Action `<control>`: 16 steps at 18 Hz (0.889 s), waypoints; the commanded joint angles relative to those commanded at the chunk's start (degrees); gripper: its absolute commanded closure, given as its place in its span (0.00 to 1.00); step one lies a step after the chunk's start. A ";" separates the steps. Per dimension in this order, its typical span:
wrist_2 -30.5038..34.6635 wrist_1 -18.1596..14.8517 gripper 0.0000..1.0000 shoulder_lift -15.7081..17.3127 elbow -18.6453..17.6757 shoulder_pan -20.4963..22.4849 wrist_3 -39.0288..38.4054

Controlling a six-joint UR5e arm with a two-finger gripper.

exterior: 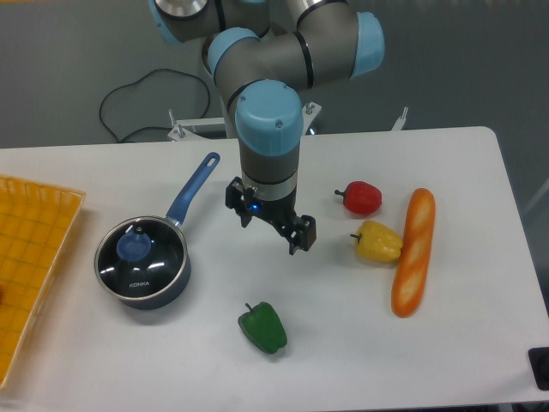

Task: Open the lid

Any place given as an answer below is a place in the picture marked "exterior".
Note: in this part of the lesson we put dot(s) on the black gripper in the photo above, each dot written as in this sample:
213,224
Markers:
299,231

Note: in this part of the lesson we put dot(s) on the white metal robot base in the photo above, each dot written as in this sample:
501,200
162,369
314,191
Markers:
196,129

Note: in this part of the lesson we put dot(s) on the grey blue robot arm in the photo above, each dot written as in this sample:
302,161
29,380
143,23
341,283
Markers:
259,77

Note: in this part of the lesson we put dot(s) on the glass lid blue knob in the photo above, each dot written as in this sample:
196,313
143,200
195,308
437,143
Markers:
138,256

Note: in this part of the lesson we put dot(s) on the red bell pepper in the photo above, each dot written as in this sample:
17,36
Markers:
361,198

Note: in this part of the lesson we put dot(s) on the yellow bell pepper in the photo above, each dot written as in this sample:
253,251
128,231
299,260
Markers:
376,242

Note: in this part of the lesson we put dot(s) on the green bell pepper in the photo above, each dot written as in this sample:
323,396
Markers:
262,326

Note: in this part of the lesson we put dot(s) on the orange baguette bread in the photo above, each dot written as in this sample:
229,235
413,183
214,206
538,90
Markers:
410,278

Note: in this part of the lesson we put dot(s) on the black object table corner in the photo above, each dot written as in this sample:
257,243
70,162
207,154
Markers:
539,361

